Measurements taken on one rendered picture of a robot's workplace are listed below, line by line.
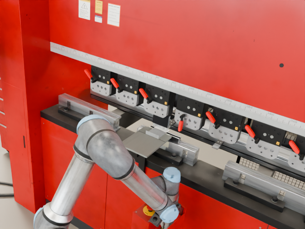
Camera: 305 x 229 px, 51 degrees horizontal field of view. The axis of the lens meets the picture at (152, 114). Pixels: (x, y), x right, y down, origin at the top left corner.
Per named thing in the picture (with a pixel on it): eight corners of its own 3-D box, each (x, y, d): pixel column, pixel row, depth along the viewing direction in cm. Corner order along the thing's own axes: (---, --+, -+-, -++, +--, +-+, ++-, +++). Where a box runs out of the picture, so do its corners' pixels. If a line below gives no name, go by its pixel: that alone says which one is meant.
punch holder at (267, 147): (244, 149, 157) (253, 120, 149) (249, 142, 163) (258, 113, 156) (275, 161, 150) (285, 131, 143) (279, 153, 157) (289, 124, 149)
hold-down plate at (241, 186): (223, 186, 166) (224, 182, 165) (226, 181, 170) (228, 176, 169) (281, 212, 153) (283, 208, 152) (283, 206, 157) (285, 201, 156)
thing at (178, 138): (148, 131, 190) (149, 126, 188) (151, 129, 192) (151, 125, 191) (178, 143, 181) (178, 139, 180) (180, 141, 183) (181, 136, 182)
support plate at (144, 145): (118, 145, 169) (118, 143, 168) (145, 126, 189) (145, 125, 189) (146, 158, 161) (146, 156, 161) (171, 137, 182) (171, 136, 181)
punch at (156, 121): (151, 125, 187) (153, 111, 183) (153, 124, 189) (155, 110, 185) (166, 131, 183) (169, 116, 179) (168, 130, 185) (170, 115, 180)
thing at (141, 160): (128, 181, 177) (131, 148, 167) (142, 168, 189) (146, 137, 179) (134, 184, 176) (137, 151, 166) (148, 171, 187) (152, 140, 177)
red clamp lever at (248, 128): (246, 125, 148) (258, 143, 147) (248, 122, 151) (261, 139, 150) (243, 127, 149) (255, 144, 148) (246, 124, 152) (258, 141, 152)
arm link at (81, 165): (32, 255, 115) (95, 126, 102) (27, 225, 126) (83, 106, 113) (64, 255, 122) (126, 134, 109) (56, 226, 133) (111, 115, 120)
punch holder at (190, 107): (173, 121, 174) (178, 94, 166) (180, 116, 180) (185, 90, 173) (198, 131, 167) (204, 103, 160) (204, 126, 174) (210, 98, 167)
